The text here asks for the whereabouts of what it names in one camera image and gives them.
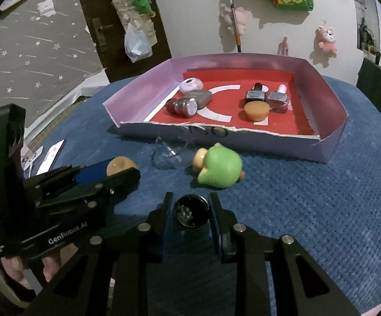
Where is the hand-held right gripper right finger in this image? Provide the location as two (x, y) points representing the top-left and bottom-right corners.
(208, 191), (362, 316)

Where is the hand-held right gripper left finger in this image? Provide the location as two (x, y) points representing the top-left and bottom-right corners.
(22, 191), (175, 316)

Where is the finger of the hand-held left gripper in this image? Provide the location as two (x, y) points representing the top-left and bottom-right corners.
(24, 160), (111, 201)
(37, 167), (141, 209)

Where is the amber round jar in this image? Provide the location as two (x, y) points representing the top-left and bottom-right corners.
(106, 157), (137, 176)

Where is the black cylinder jar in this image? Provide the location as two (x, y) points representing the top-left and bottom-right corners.
(172, 194), (211, 231)

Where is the dark jar brown round cap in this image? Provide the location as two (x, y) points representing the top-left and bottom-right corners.
(166, 97), (199, 117)

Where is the lilac cardboard box red bottom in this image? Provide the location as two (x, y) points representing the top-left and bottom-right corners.
(103, 53), (348, 163)

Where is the taupe eyeshadow case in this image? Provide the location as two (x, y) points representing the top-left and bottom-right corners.
(183, 90), (213, 110)

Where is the amber round lid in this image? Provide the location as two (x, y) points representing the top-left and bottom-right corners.
(244, 101), (271, 121)

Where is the person's left hand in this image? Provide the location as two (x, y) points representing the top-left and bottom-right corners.
(0, 249), (63, 291)

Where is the white printed card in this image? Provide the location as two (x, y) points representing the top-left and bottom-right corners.
(21, 145), (44, 178)

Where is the smartphone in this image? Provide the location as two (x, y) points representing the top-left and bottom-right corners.
(35, 138), (67, 176)

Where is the green toy figure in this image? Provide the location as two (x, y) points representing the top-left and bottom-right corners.
(192, 142), (246, 190)

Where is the grey star-patterned cloth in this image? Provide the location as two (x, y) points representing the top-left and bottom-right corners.
(0, 0), (108, 126)

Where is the white round compact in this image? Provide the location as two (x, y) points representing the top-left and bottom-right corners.
(179, 77), (203, 94)

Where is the hanging plastic bag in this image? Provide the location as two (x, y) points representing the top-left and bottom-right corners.
(124, 23), (153, 63)

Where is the pink lipstick silver cap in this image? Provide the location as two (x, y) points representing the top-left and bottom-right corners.
(267, 85), (290, 104)

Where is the dark wooden door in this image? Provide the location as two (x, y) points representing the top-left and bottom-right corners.
(73, 0), (172, 84)

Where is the green plush toy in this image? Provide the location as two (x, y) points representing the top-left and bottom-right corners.
(131, 0), (156, 18)

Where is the orange pole tool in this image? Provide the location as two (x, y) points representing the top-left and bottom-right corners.
(226, 0), (243, 53)

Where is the pink pig plush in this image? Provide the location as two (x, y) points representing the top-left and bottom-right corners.
(218, 3), (248, 37)

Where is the table with dark green cloth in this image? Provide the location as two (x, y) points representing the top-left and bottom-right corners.
(356, 57), (381, 122)

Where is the pink bear plush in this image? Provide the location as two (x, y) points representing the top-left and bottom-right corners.
(315, 26), (339, 57)

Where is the door handle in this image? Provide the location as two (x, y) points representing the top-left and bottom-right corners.
(92, 17), (113, 52)

